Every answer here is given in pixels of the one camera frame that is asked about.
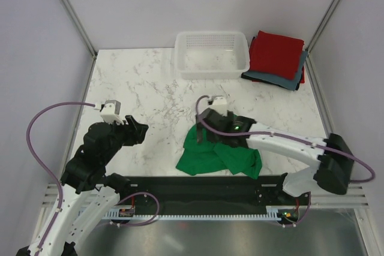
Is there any folded dark red t shirt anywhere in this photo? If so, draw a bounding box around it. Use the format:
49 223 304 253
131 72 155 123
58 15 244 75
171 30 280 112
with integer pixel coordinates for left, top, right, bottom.
299 66 305 84

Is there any aluminium frame post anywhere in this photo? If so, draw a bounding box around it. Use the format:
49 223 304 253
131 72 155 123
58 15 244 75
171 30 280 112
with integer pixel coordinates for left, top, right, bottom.
306 0 342 53
59 0 98 59

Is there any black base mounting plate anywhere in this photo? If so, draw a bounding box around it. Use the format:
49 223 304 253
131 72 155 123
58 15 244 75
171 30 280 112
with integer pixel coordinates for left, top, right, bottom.
102 174 310 216

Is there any white slotted cable duct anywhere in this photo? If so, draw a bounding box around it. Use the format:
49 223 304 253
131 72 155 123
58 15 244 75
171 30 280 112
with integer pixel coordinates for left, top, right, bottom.
76 206 301 221

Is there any folded grey blue t shirt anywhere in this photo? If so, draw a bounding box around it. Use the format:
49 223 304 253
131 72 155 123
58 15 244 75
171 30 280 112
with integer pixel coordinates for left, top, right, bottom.
241 51 308 91

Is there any green t shirt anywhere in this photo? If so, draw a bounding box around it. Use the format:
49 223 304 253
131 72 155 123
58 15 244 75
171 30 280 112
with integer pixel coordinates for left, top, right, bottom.
176 125 262 179

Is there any white plastic basket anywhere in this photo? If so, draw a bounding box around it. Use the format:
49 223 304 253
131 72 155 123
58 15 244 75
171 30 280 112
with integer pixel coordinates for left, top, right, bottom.
174 31 250 80

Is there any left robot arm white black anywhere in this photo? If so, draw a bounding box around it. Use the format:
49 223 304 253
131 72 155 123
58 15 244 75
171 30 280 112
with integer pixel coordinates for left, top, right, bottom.
17 115 149 255

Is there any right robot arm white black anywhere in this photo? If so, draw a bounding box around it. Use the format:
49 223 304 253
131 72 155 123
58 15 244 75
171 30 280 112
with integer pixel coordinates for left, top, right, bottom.
196 109 354 204

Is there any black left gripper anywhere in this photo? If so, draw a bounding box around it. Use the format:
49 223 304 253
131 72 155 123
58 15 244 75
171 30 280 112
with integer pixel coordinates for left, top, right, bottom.
101 115 149 163

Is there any folded black t shirt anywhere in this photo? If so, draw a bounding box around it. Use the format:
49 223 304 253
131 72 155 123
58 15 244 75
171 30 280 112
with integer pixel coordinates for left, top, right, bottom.
239 36 301 91

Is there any right aluminium frame post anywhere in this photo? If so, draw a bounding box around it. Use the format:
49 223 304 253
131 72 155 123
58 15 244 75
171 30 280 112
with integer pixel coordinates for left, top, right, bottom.
306 0 342 53

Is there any aluminium extrusion rail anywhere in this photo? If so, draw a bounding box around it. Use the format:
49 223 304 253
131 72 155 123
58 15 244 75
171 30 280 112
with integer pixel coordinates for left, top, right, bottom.
41 184 369 209

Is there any left aluminium frame post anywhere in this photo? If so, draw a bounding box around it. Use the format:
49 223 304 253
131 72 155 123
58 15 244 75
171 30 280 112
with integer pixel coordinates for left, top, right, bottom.
59 0 98 59

